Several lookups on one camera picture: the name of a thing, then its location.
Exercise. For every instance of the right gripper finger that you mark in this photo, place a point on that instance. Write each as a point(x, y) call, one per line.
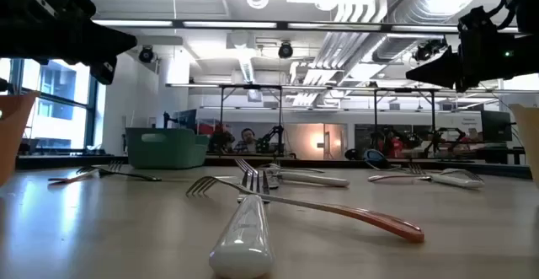
point(444, 82)
point(438, 66)

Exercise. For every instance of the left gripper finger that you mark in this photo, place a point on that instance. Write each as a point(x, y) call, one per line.
point(105, 36)
point(111, 53)

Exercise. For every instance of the orange plastic bin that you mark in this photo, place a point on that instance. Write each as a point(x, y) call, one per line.
point(12, 135)

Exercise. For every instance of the black background robot arm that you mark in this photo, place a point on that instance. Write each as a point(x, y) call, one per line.
point(271, 137)
point(442, 137)

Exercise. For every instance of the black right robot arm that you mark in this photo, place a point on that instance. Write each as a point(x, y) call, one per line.
point(528, 5)

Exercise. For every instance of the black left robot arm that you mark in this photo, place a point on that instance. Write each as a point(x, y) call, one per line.
point(19, 22)

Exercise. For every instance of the black ceiling spotlight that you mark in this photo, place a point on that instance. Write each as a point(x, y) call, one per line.
point(427, 50)
point(146, 54)
point(285, 50)

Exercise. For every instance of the large glass window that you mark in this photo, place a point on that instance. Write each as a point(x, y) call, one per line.
point(63, 102)

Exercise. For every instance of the yellow plastic bin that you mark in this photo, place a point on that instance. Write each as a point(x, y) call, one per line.
point(528, 140)

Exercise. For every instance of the black monitor on stand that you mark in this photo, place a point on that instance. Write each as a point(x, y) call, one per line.
point(185, 120)

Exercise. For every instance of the green plastic bin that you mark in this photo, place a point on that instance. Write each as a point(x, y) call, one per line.
point(164, 152)

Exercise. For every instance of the black bar with light strips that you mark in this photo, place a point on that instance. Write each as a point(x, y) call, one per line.
point(229, 24)

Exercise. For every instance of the person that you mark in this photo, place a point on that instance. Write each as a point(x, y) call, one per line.
point(246, 142)

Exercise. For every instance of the black metal station frame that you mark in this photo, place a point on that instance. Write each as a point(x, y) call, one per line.
point(222, 114)
point(433, 114)

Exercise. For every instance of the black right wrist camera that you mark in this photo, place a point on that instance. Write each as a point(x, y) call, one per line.
point(480, 22)

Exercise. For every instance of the silver ventilation duct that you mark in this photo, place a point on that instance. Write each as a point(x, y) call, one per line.
point(425, 1)

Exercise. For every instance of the glossy black frame bracket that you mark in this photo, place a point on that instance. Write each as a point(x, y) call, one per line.
point(376, 159)

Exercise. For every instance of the black aluminium table frame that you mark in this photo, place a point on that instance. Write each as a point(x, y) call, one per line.
point(63, 162)

